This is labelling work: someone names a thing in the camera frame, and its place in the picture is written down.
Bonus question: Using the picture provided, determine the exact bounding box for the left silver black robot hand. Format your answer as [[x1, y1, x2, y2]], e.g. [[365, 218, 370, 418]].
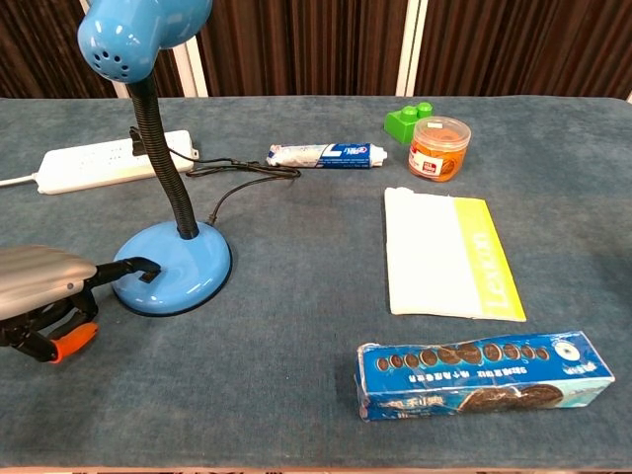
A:
[[0, 245, 163, 365]]

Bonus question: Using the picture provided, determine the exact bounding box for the blue cookie box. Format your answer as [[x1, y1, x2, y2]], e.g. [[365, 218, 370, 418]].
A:
[[354, 330, 616, 423]]

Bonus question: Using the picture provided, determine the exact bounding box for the green toy building block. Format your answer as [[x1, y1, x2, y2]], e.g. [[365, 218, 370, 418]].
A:
[[384, 102, 435, 145]]

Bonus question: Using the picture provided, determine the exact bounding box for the blue white toothpaste tube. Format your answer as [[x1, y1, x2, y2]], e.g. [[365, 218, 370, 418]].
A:
[[266, 142, 389, 170]]

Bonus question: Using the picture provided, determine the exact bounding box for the clear jar of rubber bands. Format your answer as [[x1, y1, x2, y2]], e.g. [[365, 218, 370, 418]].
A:
[[408, 116, 472, 183]]

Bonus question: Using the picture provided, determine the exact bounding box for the teal table cloth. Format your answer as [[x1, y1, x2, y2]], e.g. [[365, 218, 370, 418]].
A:
[[0, 95, 632, 470]]

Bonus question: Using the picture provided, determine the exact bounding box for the white power strip cable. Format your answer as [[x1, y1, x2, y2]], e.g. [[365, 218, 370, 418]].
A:
[[0, 172, 40, 189]]

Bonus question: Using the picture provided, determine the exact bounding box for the brown pleated curtain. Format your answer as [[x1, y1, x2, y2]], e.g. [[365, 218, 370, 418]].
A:
[[0, 0, 632, 101]]

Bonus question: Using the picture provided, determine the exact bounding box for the black power cord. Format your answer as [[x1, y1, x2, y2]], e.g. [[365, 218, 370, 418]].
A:
[[128, 126, 302, 226]]

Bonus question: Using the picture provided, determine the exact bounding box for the white and yellow notebook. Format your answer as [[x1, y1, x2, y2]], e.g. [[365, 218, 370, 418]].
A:
[[383, 187, 527, 323]]

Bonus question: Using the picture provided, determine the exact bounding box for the blue desk lamp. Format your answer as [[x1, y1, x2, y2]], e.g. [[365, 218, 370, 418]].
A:
[[77, 0, 233, 317]]

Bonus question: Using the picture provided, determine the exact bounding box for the white power strip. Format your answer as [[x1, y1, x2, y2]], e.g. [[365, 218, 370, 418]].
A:
[[37, 129, 199, 196]]

